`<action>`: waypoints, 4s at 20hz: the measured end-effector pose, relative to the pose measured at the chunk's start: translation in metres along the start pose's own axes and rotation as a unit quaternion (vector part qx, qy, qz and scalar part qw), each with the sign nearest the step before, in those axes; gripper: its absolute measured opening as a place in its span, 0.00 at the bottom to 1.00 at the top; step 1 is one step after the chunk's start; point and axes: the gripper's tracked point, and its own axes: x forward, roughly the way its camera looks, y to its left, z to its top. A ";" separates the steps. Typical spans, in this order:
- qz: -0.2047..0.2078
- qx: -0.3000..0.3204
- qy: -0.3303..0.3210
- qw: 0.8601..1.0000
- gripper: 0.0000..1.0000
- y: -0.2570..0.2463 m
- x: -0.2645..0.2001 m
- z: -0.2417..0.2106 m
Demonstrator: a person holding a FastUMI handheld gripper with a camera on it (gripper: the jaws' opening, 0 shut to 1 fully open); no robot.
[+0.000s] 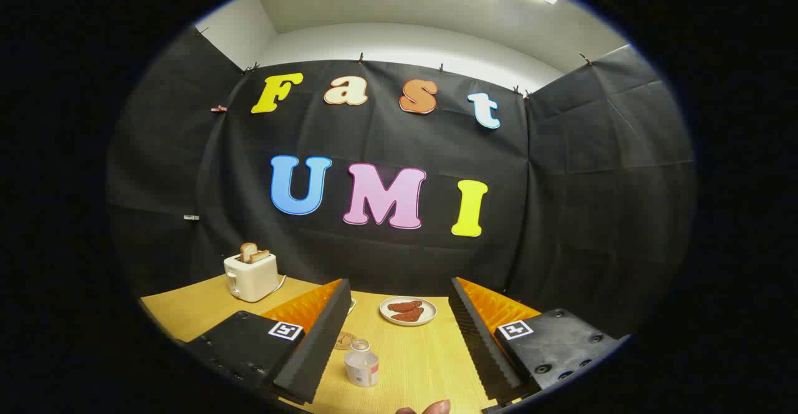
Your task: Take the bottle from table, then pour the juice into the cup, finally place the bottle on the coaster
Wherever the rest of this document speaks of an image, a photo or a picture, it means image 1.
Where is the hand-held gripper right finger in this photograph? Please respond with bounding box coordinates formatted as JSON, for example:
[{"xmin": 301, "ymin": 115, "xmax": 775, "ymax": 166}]
[{"xmin": 449, "ymin": 277, "xmax": 630, "ymax": 410}]

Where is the black backdrop cloth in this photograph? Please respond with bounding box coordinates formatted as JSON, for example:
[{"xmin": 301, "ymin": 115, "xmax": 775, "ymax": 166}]
[{"xmin": 106, "ymin": 27, "xmax": 696, "ymax": 340}]

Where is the white round plate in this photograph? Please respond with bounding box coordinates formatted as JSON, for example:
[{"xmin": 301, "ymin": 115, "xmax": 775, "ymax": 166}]
[{"xmin": 379, "ymin": 296, "xmax": 438, "ymax": 327}]

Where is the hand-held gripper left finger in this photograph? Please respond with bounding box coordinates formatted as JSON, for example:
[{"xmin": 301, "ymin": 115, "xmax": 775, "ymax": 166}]
[{"xmin": 178, "ymin": 279, "xmax": 353, "ymax": 405}]

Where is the cream toaster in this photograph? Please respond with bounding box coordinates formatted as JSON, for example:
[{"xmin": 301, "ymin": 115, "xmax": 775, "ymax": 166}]
[{"xmin": 224, "ymin": 253, "xmax": 279, "ymax": 303}]

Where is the clear plastic juice bottle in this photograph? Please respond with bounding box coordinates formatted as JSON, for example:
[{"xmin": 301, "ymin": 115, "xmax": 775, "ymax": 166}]
[{"xmin": 344, "ymin": 339, "xmax": 380, "ymax": 388}]

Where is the wooden table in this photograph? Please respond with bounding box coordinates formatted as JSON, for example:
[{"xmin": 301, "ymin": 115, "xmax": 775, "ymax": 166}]
[{"xmin": 140, "ymin": 274, "xmax": 543, "ymax": 414}]

